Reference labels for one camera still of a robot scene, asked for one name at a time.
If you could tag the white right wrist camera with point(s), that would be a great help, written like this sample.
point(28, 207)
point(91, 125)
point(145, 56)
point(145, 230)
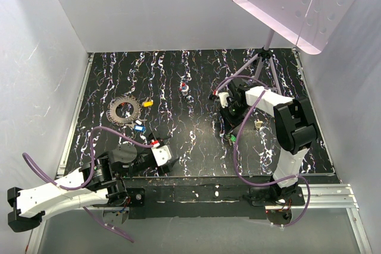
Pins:
point(223, 97)

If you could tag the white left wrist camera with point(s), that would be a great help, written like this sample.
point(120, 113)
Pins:
point(161, 152)

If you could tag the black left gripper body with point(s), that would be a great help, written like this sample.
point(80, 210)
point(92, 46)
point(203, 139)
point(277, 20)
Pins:
point(143, 162)

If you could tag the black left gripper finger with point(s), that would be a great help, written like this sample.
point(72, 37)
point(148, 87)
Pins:
point(155, 138)
point(167, 167)

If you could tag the small beige peg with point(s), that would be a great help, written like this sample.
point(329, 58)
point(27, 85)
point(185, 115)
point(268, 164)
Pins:
point(258, 124)

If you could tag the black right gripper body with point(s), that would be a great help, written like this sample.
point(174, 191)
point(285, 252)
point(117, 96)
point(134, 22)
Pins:
point(233, 113)

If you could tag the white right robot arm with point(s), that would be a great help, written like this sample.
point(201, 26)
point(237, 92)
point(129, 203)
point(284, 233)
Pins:
point(295, 128)

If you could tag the lilac music stand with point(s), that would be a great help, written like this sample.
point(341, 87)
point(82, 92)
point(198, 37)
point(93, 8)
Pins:
point(320, 29)

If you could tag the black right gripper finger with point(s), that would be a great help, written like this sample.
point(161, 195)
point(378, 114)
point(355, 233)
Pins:
point(233, 131)
point(224, 129)

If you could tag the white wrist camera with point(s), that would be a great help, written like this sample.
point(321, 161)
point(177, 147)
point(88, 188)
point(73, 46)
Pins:
point(161, 152)
point(223, 97)

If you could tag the black base board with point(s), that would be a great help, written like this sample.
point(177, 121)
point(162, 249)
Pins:
point(192, 197)

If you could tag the key with green tag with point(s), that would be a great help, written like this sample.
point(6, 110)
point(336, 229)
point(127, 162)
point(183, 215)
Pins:
point(231, 139)

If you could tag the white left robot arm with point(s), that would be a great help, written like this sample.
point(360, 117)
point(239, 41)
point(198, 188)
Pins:
point(98, 184)

